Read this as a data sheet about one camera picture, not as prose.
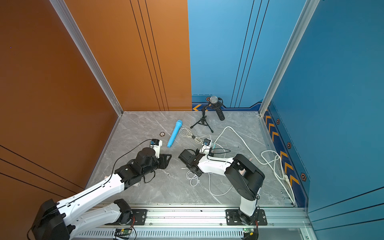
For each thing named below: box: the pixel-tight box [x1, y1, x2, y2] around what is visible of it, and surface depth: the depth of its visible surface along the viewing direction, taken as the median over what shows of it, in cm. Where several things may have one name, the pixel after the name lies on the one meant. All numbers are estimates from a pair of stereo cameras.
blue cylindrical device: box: [167, 119, 183, 148], surface depth 107 cm
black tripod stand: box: [190, 104, 214, 133], surface depth 107 cm
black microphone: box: [209, 95, 225, 121], surface depth 96 cm
